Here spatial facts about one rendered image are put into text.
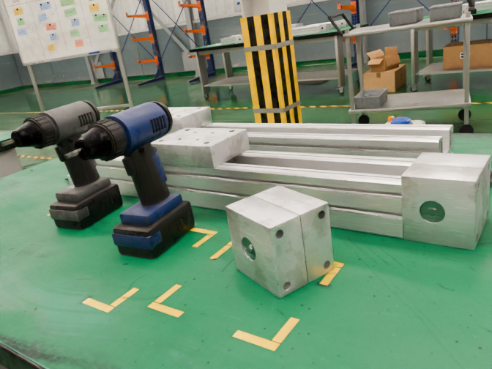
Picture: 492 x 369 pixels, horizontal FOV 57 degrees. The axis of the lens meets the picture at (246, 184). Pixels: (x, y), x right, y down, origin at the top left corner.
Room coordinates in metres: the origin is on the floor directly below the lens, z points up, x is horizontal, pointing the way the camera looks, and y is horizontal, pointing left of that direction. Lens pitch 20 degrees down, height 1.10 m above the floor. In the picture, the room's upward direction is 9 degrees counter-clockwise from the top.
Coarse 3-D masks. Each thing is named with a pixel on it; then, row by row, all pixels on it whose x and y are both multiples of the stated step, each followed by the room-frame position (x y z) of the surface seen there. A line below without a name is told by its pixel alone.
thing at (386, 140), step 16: (240, 128) 1.04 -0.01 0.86; (256, 128) 1.01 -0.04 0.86; (272, 128) 0.99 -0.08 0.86; (288, 128) 0.96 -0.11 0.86; (304, 128) 0.94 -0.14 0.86; (320, 128) 0.91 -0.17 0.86; (336, 128) 0.89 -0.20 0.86; (352, 128) 0.87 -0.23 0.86; (368, 128) 0.85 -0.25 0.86; (384, 128) 0.83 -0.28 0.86; (400, 128) 0.81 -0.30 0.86; (416, 128) 0.79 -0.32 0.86; (432, 128) 0.77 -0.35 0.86; (448, 128) 0.76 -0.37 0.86; (256, 144) 0.94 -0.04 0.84; (272, 144) 0.91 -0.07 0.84; (288, 144) 0.89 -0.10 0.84; (304, 144) 0.87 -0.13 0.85; (320, 144) 0.83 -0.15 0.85; (336, 144) 0.81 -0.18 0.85; (352, 144) 0.79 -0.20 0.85; (368, 144) 0.77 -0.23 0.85; (384, 144) 0.75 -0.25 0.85; (400, 144) 0.74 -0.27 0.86; (416, 144) 0.72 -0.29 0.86; (432, 144) 0.70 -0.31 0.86; (448, 144) 0.75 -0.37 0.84
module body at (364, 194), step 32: (96, 160) 0.97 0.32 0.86; (256, 160) 0.78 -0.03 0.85; (288, 160) 0.74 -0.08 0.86; (320, 160) 0.70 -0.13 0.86; (352, 160) 0.67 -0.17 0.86; (384, 160) 0.64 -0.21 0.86; (128, 192) 0.91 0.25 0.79; (192, 192) 0.79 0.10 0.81; (224, 192) 0.76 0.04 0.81; (256, 192) 0.70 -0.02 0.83; (320, 192) 0.63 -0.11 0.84; (352, 192) 0.60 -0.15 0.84; (384, 192) 0.57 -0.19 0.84; (352, 224) 0.60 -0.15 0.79; (384, 224) 0.56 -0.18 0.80
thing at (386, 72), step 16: (384, 48) 5.79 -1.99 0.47; (448, 48) 5.05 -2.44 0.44; (480, 48) 4.86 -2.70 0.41; (368, 64) 5.56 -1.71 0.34; (384, 64) 5.47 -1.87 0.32; (400, 64) 5.80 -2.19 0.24; (448, 64) 5.05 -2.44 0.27; (480, 64) 4.86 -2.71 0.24; (368, 80) 5.53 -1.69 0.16; (384, 80) 5.42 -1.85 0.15; (400, 80) 5.57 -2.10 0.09
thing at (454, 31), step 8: (312, 0) 8.69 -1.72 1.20; (352, 0) 8.19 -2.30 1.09; (456, 0) 7.18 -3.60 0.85; (320, 8) 8.63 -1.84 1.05; (344, 8) 7.81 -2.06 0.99; (352, 8) 8.08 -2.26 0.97; (328, 16) 8.55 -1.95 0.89; (352, 16) 8.20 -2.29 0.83; (352, 24) 8.21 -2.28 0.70; (456, 32) 7.17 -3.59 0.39; (344, 40) 7.74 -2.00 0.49; (456, 40) 7.18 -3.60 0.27; (352, 64) 8.01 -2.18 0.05
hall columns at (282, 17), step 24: (240, 0) 4.08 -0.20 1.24; (264, 0) 4.10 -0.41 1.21; (264, 24) 3.93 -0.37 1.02; (288, 24) 4.10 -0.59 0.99; (264, 48) 3.95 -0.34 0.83; (288, 48) 4.06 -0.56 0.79; (264, 72) 3.97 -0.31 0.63; (288, 72) 4.02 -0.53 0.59; (264, 96) 3.99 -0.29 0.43; (288, 96) 3.98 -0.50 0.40; (264, 120) 4.01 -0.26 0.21; (288, 120) 3.94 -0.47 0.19
